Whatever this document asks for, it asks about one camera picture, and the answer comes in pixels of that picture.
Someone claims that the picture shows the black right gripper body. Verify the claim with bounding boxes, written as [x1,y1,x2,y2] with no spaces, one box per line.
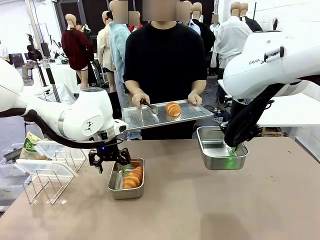
[246,117,263,143]

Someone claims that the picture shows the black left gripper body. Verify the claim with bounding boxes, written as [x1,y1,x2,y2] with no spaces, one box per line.
[93,139,125,161]

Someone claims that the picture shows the rectangular steel container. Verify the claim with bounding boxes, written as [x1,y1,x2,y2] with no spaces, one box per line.
[107,157,145,200]
[196,126,249,171]

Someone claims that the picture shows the golden croissant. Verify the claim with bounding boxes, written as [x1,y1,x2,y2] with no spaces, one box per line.
[165,101,182,118]
[122,165,144,190]

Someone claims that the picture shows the perforated metal tray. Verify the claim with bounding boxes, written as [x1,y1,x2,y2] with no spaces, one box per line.
[121,99,215,131]

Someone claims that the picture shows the black metal tongs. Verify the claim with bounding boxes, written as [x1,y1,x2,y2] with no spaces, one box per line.
[139,98,160,116]

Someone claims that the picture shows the person's left forearm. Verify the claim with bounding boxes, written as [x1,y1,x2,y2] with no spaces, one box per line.
[191,78,207,95]

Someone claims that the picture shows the person's right forearm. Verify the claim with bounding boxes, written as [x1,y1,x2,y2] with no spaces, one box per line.
[124,79,143,97]

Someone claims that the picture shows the person's right hand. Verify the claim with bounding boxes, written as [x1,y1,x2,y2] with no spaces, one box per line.
[131,92,151,110]

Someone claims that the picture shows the person's left hand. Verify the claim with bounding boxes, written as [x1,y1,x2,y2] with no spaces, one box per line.
[187,90,203,105]

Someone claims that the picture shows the green yellow snack bag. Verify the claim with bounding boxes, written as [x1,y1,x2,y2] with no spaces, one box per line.
[19,131,48,161]

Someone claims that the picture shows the grey cloth cover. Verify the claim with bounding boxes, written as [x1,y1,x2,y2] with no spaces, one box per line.
[34,82,77,106]

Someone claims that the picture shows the clear plastic storage bin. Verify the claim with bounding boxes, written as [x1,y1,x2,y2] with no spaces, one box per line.
[0,149,30,201]

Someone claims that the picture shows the mannequin in white shirt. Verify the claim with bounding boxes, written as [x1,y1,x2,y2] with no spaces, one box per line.
[210,1,253,101]

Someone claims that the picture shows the silver metal pole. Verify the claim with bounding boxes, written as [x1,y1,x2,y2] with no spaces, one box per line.
[24,0,61,103]

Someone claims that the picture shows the person in black t-shirt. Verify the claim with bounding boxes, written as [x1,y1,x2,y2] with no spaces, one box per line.
[122,0,208,140]

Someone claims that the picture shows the mannequin in dark clothes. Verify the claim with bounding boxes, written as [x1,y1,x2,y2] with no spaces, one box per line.
[191,2,216,76]

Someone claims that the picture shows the mannequin in black jacket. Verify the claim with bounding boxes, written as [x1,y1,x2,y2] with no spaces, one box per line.
[239,2,263,33]

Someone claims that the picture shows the mannequin in dark red dress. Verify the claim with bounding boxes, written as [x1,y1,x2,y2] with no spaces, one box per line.
[61,13,95,91]

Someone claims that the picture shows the mannequin in light blue shirt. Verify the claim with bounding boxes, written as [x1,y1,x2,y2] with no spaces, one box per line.
[109,0,132,101]

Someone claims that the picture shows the seated person in black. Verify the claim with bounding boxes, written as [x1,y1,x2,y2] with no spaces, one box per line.
[21,44,44,81]

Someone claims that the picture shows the seated person in white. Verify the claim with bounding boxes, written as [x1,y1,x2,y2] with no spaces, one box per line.
[0,39,11,63]

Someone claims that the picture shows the black right arm cable sleeve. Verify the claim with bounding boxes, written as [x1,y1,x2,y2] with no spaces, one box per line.
[223,74,320,148]

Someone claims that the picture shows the black arm cable sleeve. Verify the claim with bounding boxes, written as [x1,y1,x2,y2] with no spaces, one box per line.
[0,108,106,150]
[223,74,320,148]

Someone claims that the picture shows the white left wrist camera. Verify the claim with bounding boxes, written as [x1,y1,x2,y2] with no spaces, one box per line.
[113,119,130,133]

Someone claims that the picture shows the black left arm cable sleeve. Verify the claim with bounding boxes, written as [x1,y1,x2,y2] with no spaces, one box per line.
[0,108,106,150]

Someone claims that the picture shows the metal wire rack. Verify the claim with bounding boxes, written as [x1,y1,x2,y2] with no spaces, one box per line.
[22,147,88,205]

